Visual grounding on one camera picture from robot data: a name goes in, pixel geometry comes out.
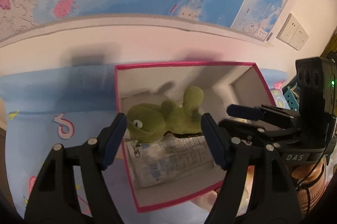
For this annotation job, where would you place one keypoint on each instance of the teal plastic basket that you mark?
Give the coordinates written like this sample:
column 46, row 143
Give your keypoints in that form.
column 289, row 97

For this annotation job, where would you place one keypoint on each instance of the blue cartoon printed blanket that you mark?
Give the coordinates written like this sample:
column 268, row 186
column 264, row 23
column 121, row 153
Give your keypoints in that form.
column 52, row 108

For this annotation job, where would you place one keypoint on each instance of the green frog plush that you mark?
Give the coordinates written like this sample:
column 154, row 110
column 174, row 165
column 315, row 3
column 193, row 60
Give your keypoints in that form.
column 171, row 118

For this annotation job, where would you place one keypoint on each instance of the clear plastic pouch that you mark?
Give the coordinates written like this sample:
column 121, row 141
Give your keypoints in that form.
column 171, row 161

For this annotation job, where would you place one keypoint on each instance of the pink cardboard box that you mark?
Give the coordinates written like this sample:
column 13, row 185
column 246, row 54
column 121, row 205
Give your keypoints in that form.
column 171, row 192

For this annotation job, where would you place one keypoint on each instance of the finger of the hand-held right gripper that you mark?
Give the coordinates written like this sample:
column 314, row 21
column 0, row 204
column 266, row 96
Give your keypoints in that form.
column 244, row 112
column 252, row 129

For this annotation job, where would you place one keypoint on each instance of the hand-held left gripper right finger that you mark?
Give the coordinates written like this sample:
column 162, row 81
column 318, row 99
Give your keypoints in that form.
column 213, row 139

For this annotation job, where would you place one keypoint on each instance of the person's right forearm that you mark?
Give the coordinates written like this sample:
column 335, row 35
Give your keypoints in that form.
column 313, row 195

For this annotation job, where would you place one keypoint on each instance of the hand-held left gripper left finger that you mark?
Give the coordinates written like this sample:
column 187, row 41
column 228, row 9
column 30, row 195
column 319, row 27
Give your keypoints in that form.
column 115, row 139

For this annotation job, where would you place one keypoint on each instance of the white wall socket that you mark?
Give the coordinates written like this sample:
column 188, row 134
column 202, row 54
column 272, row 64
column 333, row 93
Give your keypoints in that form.
column 287, row 29
column 300, row 38

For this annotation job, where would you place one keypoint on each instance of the person's right hand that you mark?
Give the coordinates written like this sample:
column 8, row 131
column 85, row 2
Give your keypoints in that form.
column 305, row 171

